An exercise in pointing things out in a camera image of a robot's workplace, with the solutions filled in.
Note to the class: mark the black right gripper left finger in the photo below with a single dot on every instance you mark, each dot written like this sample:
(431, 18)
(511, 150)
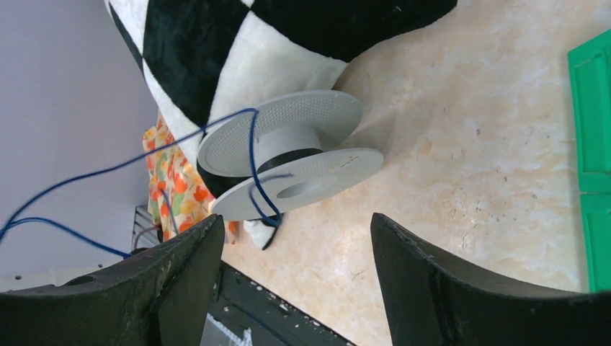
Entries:
(160, 296)

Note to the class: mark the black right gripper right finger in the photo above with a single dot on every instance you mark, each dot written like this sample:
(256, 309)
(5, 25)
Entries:
(433, 297)

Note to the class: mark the grey plastic cable spool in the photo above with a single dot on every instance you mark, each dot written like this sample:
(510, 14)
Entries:
(286, 154)

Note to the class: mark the orange floral cloth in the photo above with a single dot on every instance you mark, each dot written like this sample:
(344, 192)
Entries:
(179, 196)

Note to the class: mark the black white checkered blanket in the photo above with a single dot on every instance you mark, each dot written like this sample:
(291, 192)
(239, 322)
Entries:
(204, 61)

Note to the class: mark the green plastic compartment bin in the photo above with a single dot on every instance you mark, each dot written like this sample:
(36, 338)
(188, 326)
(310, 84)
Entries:
(589, 72)

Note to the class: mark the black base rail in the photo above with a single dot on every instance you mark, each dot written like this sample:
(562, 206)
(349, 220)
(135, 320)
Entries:
(257, 316)

